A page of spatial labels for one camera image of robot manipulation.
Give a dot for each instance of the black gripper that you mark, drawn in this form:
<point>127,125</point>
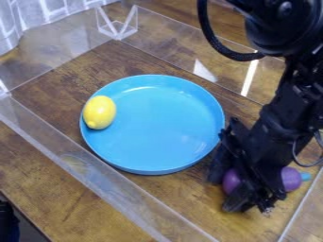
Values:
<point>258,156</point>

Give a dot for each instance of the purple toy eggplant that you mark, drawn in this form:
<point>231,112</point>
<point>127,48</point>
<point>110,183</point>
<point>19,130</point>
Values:
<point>292,179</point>

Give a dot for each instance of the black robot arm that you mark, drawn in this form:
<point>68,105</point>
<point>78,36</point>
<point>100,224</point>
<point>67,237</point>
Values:
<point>284,28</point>

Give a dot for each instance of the blue round tray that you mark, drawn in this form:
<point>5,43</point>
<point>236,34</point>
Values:
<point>166,128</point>

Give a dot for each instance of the yellow toy lemon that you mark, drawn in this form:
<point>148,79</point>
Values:
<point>99,112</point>

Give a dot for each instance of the white patterned curtain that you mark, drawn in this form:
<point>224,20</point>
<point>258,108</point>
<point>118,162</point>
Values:
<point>24,14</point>

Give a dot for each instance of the clear acrylic enclosure wall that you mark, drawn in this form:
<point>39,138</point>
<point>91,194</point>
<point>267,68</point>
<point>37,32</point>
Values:
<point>76,198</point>

